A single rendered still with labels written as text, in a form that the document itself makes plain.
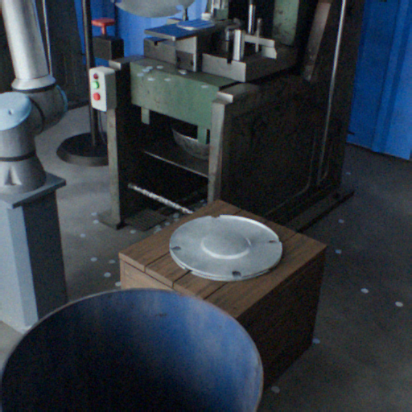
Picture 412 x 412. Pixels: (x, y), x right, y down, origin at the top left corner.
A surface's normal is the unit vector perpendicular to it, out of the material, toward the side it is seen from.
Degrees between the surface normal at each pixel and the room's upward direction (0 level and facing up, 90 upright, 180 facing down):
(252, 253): 0
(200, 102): 90
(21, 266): 90
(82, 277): 0
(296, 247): 0
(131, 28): 90
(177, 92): 90
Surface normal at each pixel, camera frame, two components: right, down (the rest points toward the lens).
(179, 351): -0.35, 0.41
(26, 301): 0.15, 0.48
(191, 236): 0.04, -0.88
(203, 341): -0.60, 0.33
